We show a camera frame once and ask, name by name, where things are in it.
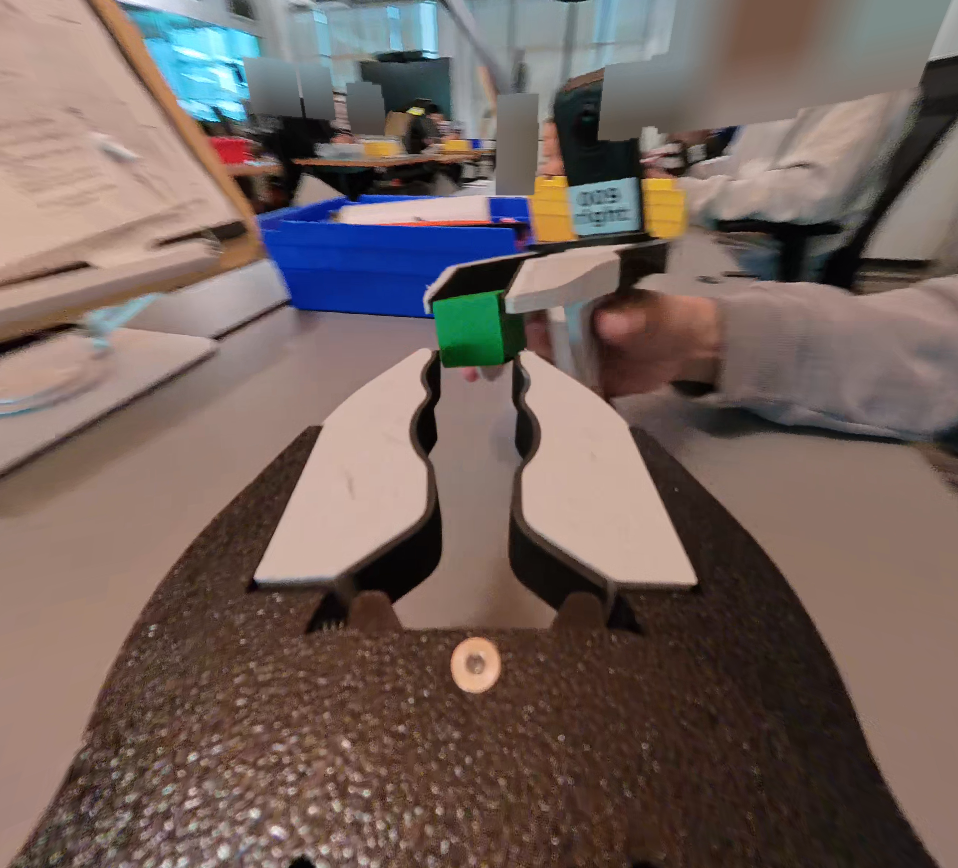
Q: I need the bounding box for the red ribbed plastic bin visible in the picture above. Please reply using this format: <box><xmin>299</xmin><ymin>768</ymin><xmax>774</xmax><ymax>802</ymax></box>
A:
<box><xmin>208</xmin><ymin>135</ymin><xmax>260</xmax><ymax>167</ymax></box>

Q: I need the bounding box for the black monitor screen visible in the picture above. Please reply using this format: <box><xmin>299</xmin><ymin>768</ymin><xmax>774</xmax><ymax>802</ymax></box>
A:
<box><xmin>358</xmin><ymin>56</ymin><xmax>455</xmax><ymax>122</ymax></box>

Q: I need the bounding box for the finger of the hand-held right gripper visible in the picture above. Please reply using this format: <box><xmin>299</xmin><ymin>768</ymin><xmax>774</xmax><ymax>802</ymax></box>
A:
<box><xmin>422</xmin><ymin>256</ymin><xmax>534</xmax><ymax>317</ymax></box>
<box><xmin>503</xmin><ymin>248</ymin><xmax>627</xmax><ymax>316</ymax></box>

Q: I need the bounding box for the black office chair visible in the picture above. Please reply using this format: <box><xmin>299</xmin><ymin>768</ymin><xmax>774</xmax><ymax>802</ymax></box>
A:
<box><xmin>717</xmin><ymin>66</ymin><xmax>958</xmax><ymax>290</ymax></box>

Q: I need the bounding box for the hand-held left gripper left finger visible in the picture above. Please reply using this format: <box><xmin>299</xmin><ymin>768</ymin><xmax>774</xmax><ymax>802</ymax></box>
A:
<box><xmin>253</xmin><ymin>348</ymin><xmax>443</xmax><ymax>591</ymax></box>

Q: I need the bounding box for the green wooden cube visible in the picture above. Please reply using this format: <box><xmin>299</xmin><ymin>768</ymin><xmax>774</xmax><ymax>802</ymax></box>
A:
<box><xmin>433</xmin><ymin>289</ymin><xmax>527</xmax><ymax>370</ymax></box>

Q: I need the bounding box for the wooden document stand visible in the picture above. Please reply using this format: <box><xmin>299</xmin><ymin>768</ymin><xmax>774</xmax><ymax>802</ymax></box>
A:
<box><xmin>0</xmin><ymin>0</ymin><xmax>294</xmax><ymax>474</ymax></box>

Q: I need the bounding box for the person's right hand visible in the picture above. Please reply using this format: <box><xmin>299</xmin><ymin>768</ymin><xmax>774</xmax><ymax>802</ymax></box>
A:
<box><xmin>522</xmin><ymin>286</ymin><xmax>724</xmax><ymax>399</ymax></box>

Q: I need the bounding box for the yellow plastic bin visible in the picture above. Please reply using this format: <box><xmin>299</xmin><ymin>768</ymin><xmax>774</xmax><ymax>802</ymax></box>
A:
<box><xmin>530</xmin><ymin>175</ymin><xmax>690</xmax><ymax>245</ymax></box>

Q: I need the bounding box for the person's right forearm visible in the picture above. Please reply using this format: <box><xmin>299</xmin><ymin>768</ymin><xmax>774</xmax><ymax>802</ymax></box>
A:
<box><xmin>710</xmin><ymin>275</ymin><xmax>958</xmax><ymax>444</ymax></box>

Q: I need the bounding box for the grey desk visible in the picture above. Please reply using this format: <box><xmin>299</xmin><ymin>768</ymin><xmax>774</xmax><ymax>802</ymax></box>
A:
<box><xmin>0</xmin><ymin>228</ymin><xmax>958</xmax><ymax>868</ymax></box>

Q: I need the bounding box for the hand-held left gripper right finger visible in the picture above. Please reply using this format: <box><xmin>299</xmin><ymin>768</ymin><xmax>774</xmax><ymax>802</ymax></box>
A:
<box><xmin>510</xmin><ymin>350</ymin><xmax>699</xmax><ymax>591</ymax></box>

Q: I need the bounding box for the white instruction sheet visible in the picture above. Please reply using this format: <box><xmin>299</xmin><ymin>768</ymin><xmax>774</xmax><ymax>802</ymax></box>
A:
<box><xmin>0</xmin><ymin>0</ymin><xmax>244</xmax><ymax>285</ymax></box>

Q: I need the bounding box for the blue plastic bin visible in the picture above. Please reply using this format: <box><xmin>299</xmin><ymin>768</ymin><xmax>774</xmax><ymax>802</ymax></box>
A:
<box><xmin>257</xmin><ymin>195</ymin><xmax>537</xmax><ymax>320</ymax></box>

